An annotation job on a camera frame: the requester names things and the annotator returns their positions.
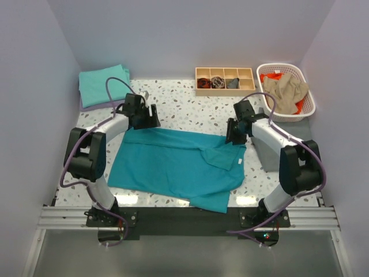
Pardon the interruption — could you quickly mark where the teal t shirt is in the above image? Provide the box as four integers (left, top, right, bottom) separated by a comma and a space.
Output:
108, 128, 246, 214

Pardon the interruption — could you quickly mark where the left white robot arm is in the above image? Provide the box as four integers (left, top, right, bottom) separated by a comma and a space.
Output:
60, 93, 160, 226

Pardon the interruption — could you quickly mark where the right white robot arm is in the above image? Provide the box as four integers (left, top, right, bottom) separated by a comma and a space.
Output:
225, 100, 326, 227

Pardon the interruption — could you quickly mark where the wooden compartment tray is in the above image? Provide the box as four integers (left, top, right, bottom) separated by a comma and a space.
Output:
195, 67, 256, 97

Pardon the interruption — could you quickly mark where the folded lavender t shirt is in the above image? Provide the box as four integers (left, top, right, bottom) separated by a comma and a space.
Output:
79, 99, 125, 112

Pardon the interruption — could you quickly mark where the grey rolled sock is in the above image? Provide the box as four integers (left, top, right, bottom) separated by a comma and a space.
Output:
225, 78, 239, 89

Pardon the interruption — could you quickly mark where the brown white rolled sock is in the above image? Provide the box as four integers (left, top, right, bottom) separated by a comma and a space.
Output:
211, 76, 225, 89

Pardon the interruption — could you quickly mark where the beige t shirt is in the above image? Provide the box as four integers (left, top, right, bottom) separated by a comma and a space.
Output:
263, 72, 310, 114

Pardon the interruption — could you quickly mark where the folded mint t shirt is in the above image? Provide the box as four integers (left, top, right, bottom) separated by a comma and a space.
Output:
78, 65, 131, 109

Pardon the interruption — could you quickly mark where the orange t shirt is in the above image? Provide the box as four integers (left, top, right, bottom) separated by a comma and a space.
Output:
259, 72, 305, 115

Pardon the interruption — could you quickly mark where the red black rolled sock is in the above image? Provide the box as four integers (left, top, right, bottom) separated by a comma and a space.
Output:
197, 78, 212, 89

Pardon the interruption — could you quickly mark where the white laundry basket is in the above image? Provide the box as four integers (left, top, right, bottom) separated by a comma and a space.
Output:
256, 63, 316, 122

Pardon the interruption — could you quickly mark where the folded grey t shirt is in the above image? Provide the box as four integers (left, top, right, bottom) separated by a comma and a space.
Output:
251, 118, 312, 172

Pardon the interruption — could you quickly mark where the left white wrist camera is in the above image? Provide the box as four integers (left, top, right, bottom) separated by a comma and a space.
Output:
139, 90, 149, 106

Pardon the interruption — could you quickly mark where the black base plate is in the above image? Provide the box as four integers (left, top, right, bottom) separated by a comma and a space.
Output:
86, 206, 291, 242

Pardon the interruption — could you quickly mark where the aluminium rail frame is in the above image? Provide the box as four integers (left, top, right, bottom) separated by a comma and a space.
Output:
37, 193, 340, 231

